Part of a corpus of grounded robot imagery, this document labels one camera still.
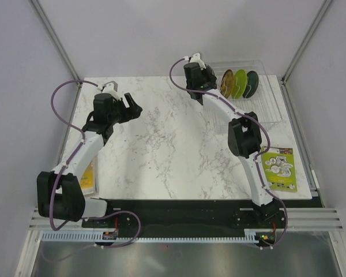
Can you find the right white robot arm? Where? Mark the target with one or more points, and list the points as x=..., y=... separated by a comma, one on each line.
x=247, y=138

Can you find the white slotted cable duct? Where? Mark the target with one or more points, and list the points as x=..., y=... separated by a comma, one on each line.
x=249, y=237

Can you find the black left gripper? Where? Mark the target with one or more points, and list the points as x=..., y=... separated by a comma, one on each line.
x=129, y=113

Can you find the yellow white booklet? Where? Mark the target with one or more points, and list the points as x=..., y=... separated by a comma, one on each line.
x=88, y=181

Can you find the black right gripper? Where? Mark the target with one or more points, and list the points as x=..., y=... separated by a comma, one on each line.
x=212, y=77

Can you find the lime green plate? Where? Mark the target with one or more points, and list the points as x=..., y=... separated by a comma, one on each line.
x=239, y=84

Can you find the green printed booklet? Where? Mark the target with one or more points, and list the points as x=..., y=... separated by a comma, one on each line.
x=279, y=167

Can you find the dark green plate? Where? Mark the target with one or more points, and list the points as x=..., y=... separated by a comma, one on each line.
x=252, y=84

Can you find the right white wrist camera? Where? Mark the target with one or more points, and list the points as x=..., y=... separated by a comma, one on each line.
x=195, y=58

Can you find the white wire dish rack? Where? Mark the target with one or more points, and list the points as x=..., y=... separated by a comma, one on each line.
x=263, y=102

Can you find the aluminium frame rail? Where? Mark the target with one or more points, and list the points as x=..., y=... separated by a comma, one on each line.
x=301, y=219

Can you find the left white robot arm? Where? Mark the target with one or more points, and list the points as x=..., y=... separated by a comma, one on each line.
x=59, y=194

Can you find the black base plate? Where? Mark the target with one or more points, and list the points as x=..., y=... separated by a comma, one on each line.
x=187, y=218

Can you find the yellow patterned plate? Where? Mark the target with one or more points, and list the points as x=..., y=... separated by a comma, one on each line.
x=227, y=83

